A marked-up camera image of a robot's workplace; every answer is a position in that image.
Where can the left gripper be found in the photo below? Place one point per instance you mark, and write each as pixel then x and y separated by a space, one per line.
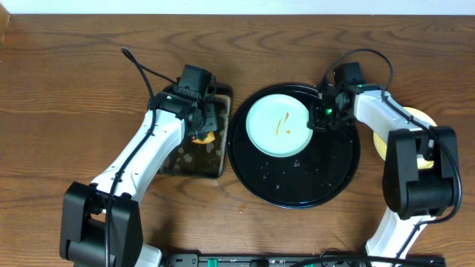
pixel 207 113

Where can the orange green scrub sponge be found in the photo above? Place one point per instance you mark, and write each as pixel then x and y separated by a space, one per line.
pixel 203 138

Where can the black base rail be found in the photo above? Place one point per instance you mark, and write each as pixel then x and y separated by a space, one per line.
pixel 328 258

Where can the yellow plate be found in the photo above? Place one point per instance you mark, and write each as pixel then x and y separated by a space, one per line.
pixel 381 146

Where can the black round serving tray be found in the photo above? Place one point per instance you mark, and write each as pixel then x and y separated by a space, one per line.
pixel 307 179

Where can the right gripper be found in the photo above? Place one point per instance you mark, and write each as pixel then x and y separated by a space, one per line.
pixel 315 122

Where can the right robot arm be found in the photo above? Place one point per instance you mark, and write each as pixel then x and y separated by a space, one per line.
pixel 421 180

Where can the black rectangular wash tray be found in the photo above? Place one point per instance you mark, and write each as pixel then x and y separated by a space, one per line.
pixel 203 160

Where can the light blue plate top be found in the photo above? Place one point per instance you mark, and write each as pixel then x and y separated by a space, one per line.
pixel 277 125

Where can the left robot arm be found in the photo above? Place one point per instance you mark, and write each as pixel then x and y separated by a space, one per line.
pixel 183 132

